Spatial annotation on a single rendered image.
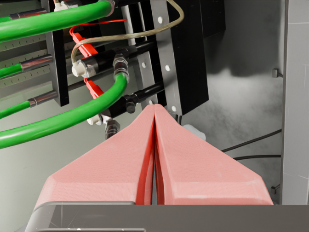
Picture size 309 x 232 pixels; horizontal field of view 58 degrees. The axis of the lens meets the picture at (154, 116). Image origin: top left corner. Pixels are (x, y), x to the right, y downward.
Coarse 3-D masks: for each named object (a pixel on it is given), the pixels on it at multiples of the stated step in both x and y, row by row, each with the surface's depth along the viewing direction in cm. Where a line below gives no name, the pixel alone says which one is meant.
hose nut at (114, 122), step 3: (111, 120) 40; (114, 120) 40; (108, 123) 39; (111, 123) 39; (114, 123) 39; (117, 123) 40; (108, 126) 39; (117, 126) 39; (105, 129) 39; (105, 132) 39
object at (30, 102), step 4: (28, 100) 56; (32, 100) 56; (20, 104) 55; (24, 104) 55; (28, 104) 56; (32, 104) 56; (8, 108) 54; (12, 108) 54; (16, 108) 54; (20, 108) 55; (24, 108) 56; (0, 112) 53; (4, 112) 53; (8, 112) 53; (12, 112) 54; (16, 112) 55; (0, 116) 53; (4, 116) 53
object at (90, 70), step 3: (87, 66) 40; (90, 66) 39; (93, 66) 39; (87, 69) 38; (90, 69) 39; (93, 69) 39; (87, 72) 38; (90, 72) 39; (93, 72) 39; (90, 75) 39
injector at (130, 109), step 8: (144, 88) 50; (152, 88) 50; (160, 88) 51; (128, 96) 47; (136, 96) 48; (144, 96) 49; (120, 104) 46; (128, 104) 45; (104, 112) 44; (112, 112) 45; (120, 112) 46; (128, 112) 45
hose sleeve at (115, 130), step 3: (111, 126) 39; (114, 126) 39; (108, 129) 38; (111, 129) 38; (114, 129) 38; (117, 129) 38; (108, 132) 37; (111, 132) 37; (114, 132) 37; (117, 132) 38; (105, 135) 38; (108, 135) 36; (111, 135) 36; (105, 138) 37; (108, 138) 36
